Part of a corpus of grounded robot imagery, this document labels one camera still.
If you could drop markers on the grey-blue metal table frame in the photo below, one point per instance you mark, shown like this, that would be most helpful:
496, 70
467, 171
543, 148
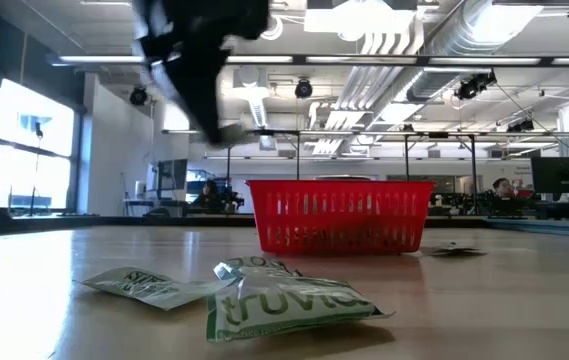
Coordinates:
544, 227

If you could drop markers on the silver ventilation duct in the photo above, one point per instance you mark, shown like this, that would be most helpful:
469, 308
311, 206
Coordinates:
464, 30

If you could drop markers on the green white Stevia packet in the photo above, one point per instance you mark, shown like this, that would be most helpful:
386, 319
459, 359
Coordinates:
154, 289

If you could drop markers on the black computer monitor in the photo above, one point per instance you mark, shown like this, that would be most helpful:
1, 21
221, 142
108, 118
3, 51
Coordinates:
561, 175
173, 175

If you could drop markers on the green white Truvia packet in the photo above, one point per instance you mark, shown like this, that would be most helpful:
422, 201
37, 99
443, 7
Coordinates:
284, 305

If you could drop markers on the bright window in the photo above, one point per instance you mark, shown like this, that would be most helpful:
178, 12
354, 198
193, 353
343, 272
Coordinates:
29, 150

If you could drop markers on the red plastic basket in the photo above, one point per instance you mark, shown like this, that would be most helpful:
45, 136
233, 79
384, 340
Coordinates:
339, 215

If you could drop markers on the black ceiling camera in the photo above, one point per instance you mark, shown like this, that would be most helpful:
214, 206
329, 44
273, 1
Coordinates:
474, 85

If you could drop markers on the overhead light bar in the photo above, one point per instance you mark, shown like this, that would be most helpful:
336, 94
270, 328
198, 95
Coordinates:
299, 60

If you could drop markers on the person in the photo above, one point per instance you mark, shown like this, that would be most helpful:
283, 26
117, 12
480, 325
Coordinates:
209, 195
503, 187

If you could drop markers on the black background workstation frame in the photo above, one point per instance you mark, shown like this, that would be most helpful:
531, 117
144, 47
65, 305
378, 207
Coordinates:
406, 150

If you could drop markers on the black background robot arm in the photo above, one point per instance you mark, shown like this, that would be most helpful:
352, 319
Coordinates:
231, 197

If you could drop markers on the black round ceiling speaker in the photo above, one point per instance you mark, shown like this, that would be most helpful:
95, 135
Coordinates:
303, 88
138, 96

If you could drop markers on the black aluminium table frame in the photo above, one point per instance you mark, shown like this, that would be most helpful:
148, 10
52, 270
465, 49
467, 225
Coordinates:
114, 221

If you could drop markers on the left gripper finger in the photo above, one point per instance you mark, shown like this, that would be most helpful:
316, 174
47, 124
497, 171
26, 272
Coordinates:
204, 90
171, 80

